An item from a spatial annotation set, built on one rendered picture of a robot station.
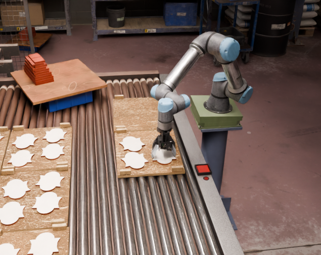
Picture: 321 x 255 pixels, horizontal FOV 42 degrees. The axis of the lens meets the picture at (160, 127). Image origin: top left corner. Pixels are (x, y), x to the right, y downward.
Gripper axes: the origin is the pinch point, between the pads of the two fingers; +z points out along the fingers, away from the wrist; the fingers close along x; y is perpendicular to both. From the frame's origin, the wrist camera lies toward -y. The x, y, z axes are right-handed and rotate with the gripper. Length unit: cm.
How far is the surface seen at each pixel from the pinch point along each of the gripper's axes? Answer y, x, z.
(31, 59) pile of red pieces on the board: -81, -77, -24
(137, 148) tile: -7.6, -13.4, -0.6
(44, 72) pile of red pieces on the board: -75, -69, -18
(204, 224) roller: 50, 12, 2
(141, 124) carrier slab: -34.0, -8.8, 0.5
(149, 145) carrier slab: -11.0, -6.3, 0.5
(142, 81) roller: -97, -3, 2
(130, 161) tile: 4.1, -18.1, -0.7
